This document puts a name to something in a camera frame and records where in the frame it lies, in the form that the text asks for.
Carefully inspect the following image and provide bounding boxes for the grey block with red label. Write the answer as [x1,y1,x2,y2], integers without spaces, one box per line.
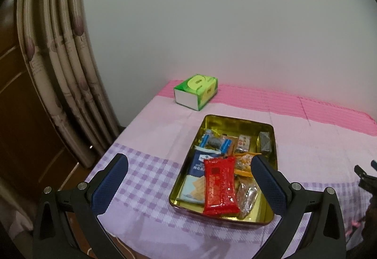
[258,131,273,154]

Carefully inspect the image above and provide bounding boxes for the beige patterned curtain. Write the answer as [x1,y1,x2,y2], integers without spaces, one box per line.
[16,0,121,169]

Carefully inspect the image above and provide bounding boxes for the green tissue pack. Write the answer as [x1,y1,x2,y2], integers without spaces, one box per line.
[173,73,219,111]

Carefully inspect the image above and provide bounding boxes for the pink purple checked cloth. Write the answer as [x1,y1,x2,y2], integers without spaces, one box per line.
[85,80,377,254]

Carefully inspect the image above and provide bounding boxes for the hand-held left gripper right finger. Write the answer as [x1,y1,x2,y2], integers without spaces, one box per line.
[250,154,346,259]

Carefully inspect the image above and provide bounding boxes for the gold tin box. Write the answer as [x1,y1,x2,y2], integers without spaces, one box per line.
[168,114,277,224]

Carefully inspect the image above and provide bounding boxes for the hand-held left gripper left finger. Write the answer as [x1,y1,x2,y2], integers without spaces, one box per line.
[33,153,129,259]

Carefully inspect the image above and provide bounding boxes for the clear peanut brittle packet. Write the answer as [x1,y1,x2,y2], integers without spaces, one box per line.
[234,177,259,220]

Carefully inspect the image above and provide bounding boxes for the red snack packet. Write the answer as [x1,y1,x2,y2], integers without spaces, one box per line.
[203,156,240,216]

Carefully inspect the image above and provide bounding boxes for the yellow snack packet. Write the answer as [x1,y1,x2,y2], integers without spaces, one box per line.
[234,152,262,178]

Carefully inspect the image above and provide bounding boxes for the dark blue cracker packet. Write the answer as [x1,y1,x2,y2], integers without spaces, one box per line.
[177,145,223,206]

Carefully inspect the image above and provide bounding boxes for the small grey orange-print packet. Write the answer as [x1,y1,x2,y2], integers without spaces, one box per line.
[236,134,251,154]

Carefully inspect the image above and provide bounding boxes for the blue candy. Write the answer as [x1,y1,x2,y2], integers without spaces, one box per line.
[201,129,233,156]

